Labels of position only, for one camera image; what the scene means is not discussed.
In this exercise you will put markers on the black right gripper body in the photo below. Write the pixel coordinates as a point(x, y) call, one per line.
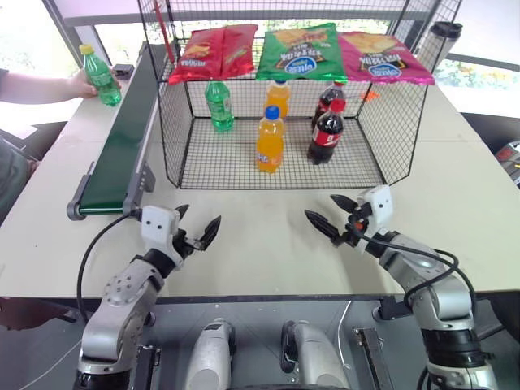
point(357, 227)

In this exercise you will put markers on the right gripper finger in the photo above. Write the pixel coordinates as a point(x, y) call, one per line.
point(344, 202)
point(325, 227)

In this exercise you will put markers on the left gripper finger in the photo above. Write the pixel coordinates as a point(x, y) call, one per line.
point(212, 231)
point(182, 212)

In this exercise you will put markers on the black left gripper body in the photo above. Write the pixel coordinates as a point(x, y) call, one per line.
point(182, 248)

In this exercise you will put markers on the green soda bottle yellow cap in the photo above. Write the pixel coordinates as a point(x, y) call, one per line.
point(101, 77)

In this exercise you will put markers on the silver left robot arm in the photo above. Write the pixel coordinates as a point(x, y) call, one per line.
point(122, 300)

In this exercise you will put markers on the person's bare forearm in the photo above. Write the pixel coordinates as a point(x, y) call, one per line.
point(36, 87)

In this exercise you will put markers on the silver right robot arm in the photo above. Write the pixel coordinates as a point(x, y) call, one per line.
point(430, 280)

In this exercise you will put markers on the green conveyor belt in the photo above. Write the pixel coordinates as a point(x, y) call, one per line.
point(118, 146)

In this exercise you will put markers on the person's bare hand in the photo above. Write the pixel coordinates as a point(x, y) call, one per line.
point(83, 85)

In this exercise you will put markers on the cola bottle red cap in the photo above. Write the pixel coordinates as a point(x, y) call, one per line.
point(325, 136)
point(327, 97)

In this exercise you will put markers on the grey table clamp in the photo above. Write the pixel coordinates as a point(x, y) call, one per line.
point(392, 308)

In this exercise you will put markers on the orange soda bottle blue cap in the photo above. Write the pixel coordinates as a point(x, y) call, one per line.
point(278, 99)
point(269, 142)

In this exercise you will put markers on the orange floor marker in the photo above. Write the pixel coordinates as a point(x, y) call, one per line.
point(370, 96)

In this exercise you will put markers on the silver left robot leg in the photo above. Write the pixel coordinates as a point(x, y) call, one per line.
point(211, 353)

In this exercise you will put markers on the silver robot leg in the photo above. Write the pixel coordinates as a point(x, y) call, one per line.
point(313, 353)
point(211, 353)

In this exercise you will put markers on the silver right robot leg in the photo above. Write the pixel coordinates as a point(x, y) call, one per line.
point(313, 353)

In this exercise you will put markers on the pink chips bag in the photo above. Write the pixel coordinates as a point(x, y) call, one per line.
point(382, 59)

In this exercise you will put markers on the small black box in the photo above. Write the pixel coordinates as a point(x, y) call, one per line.
point(123, 71)

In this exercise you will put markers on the green chips bag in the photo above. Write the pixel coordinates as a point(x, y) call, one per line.
point(302, 53)

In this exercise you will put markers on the red chips bag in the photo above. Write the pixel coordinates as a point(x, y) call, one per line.
point(211, 53)

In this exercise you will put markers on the red black device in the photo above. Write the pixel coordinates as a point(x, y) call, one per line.
point(508, 158)

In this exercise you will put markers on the person's green clothed torso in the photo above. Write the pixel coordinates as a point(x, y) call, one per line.
point(12, 174)

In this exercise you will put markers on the red rod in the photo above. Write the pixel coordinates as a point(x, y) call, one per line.
point(164, 32)

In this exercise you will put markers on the grey cylinder black cap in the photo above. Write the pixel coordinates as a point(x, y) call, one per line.
point(436, 46)

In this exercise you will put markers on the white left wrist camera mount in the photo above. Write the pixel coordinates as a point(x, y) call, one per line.
point(156, 227)

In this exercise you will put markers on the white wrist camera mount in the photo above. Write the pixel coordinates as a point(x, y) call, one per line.
point(156, 227)
point(380, 205)

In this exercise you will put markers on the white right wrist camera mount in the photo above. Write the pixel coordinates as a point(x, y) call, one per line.
point(380, 205)

